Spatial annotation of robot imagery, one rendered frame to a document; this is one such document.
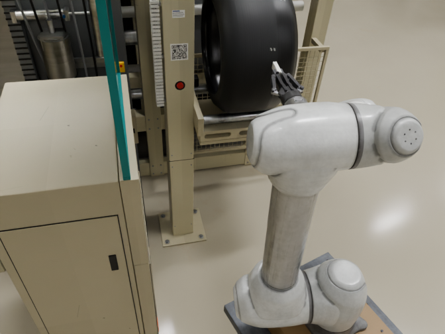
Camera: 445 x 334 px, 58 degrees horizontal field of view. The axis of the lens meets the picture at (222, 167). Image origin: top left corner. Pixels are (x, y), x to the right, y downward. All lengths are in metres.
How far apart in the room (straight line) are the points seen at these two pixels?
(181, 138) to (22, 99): 0.83
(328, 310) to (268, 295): 0.19
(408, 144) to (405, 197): 2.37
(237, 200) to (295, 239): 1.81
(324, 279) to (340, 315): 0.12
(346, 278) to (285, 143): 0.59
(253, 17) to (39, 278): 1.17
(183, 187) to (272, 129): 1.53
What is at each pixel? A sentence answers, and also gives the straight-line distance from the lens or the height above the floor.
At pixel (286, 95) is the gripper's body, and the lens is 1.45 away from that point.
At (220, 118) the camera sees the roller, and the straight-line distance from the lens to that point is 1.87.
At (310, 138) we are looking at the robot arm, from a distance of 0.73.
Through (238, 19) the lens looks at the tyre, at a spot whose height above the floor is 1.40.
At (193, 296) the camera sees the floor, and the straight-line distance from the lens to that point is 2.29.
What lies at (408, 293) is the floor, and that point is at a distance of 2.60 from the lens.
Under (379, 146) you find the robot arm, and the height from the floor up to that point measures 1.55.
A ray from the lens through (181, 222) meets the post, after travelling 2.44.
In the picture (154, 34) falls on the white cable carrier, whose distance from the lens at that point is 1.72.
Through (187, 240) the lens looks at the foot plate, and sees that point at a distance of 2.49.
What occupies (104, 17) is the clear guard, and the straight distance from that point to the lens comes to 0.82.
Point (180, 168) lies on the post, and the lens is 2.12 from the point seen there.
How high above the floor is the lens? 1.98
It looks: 42 degrees down
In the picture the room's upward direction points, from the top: 4 degrees clockwise
